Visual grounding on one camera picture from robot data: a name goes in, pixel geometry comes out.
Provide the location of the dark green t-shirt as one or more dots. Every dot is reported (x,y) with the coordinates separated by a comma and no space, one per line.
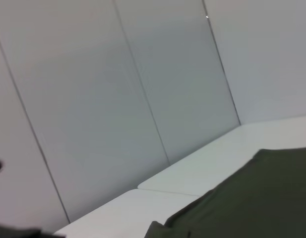
(242,198)

